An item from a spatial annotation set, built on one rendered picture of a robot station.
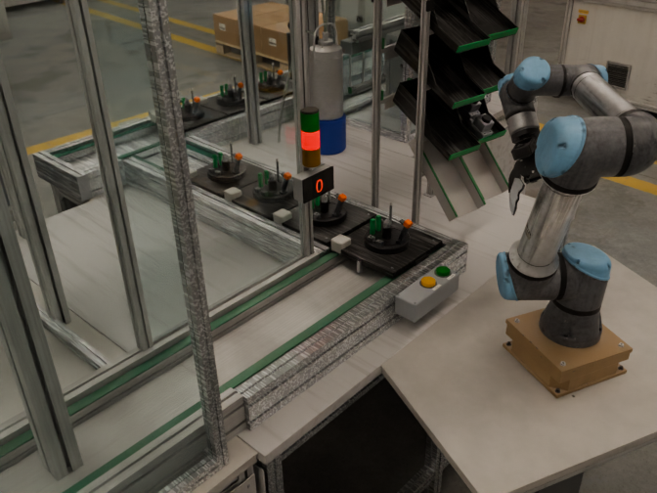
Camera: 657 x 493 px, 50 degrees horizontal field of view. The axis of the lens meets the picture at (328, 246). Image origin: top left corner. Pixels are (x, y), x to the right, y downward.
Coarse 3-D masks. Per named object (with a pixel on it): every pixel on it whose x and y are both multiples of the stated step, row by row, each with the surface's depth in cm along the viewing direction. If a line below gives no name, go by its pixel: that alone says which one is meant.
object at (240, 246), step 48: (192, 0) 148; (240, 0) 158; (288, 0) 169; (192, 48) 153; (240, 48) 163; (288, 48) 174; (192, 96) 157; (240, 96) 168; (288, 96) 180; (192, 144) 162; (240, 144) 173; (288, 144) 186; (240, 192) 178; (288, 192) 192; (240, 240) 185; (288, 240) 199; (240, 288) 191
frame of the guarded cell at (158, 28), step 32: (160, 0) 102; (160, 32) 104; (160, 64) 106; (160, 96) 108; (192, 192) 119; (192, 224) 121; (192, 256) 124; (192, 288) 127; (224, 448) 150; (192, 480) 146
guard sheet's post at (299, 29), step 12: (300, 0) 170; (300, 12) 172; (300, 24) 173; (300, 36) 174; (300, 48) 175; (300, 60) 177; (300, 72) 178; (300, 84) 180; (300, 96) 181; (300, 108) 183; (300, 132) 187; (300, 144) 188; (300, 156) 190; (300, 168) 193; (312, 216) 202; (312, 228) 204; (312, 240) 206; (312, 252) 208
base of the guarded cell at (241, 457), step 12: (228, 444) 158; (240, 444) 158; (240, 456) 155; (252, 456) 155; (228, 468) 152; (240, 468) 152; (252, 468) 158; (216, 480) 149; (228, 480) 151; (240, 480) 156; (252, 480) 158; (192, 492) 147; (204, 492) 147; (216, 492) 150; (228, 492) 154; (240, 492) 156; (252, 492) 160
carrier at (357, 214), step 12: (312, 204) 225; (324, 204) 222; (336, 204) 228; (348, 204) 232; (324, 216) 221; (336, 216) 220; (348, 216) 225; (360, 216) 225; (372, 216) 225; (324, 228) 219; (336, 228) 219; (348, 228) 219; (324, 240) 213
